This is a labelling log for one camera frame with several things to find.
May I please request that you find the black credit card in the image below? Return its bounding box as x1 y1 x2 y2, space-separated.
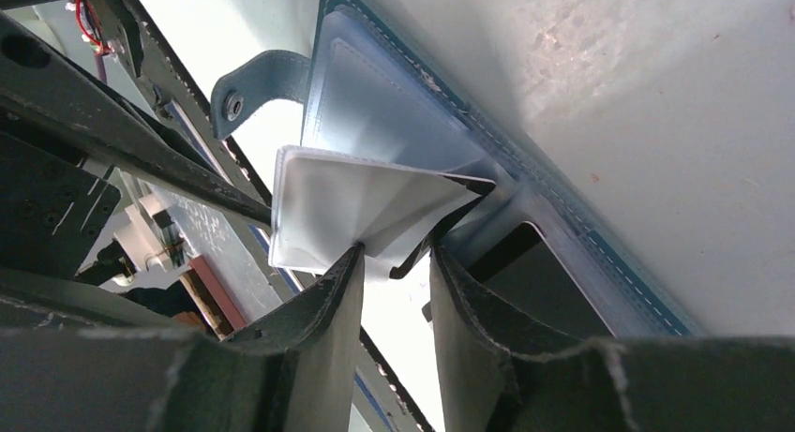
389 173 496 280
428 222 613 354

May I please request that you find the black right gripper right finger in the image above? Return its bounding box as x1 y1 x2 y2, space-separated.
430 245 794 431

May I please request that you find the blue card holder wallet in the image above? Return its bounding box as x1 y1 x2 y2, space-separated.
211 0 701 336

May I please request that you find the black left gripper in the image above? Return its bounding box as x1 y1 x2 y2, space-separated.
1 14 271 279

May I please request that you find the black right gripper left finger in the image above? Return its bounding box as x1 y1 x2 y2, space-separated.
1 244 365 431

